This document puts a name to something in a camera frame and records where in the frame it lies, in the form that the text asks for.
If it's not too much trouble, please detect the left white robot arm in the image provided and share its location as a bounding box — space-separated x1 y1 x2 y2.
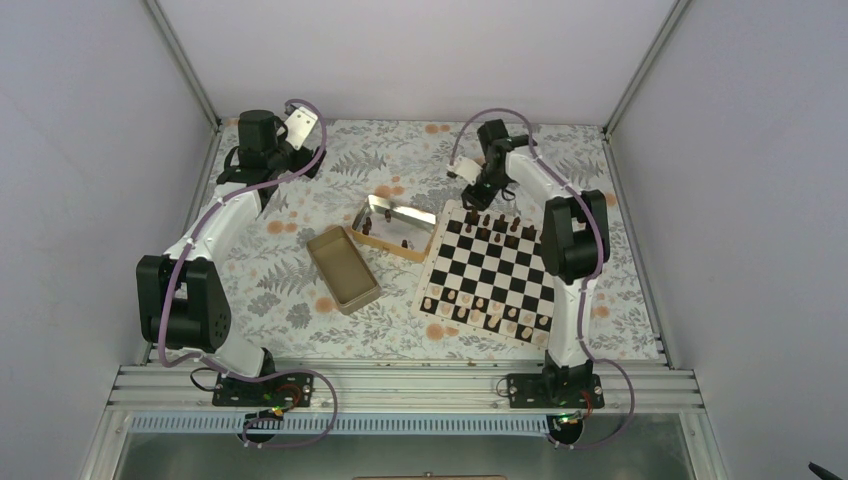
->
136 100 326 405

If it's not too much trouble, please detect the empty gold tin lid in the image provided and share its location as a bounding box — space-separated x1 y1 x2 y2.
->
306 226 381 315

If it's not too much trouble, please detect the floral patterned table mat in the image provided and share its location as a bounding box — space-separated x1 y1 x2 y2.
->
218 120 660 362

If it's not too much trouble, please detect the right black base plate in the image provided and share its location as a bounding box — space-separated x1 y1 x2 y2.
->
506 373 606 409

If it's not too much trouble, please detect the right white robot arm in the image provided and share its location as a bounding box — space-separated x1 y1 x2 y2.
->
461 120 609 407

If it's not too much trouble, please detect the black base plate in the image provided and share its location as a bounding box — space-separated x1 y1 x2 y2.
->
506 373 606 409
211 371 314 409

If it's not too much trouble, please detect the aluminium rail frame front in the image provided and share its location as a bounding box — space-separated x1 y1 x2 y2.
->
107 360 705 414

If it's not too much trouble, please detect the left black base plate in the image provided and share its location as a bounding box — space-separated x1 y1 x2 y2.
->
211 371 314 409

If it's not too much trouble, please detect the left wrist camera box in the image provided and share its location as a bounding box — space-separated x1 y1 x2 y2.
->
283 106 319 150

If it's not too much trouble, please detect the gold tin with dark pieces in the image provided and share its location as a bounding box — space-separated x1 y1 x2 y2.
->
347 195 438 263

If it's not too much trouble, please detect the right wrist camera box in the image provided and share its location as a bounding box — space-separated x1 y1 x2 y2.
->
447 156 482 185

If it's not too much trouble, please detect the wooden chessboard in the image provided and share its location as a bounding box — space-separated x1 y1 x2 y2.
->
411 201 554 351

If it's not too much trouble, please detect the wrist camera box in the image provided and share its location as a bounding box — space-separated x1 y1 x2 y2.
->
447 156 482 185
283 106 319 150

